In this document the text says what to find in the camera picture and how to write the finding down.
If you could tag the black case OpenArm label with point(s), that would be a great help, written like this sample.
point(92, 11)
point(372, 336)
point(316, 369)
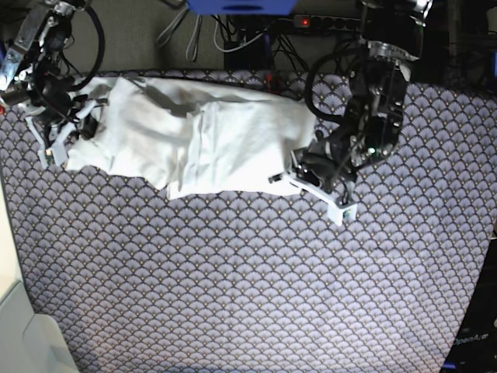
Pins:
point(474, 349)

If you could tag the black box behind table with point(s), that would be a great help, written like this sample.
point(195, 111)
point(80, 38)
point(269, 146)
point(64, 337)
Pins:
point(256, 56)

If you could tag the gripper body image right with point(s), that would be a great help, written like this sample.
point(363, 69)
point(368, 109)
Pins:
point(325, 162)

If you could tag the black power strip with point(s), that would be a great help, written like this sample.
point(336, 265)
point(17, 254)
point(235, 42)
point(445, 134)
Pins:
point(325, 22)

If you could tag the white T-shirt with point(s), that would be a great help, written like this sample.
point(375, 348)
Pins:
point(188, 137)

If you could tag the patterned purple table cloth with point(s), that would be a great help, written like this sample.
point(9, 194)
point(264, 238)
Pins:
point(248, 282)

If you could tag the blue box overhead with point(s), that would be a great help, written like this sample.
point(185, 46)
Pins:
point(242, 7)

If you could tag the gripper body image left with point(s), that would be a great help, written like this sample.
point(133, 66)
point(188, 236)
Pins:
point(48, 102)

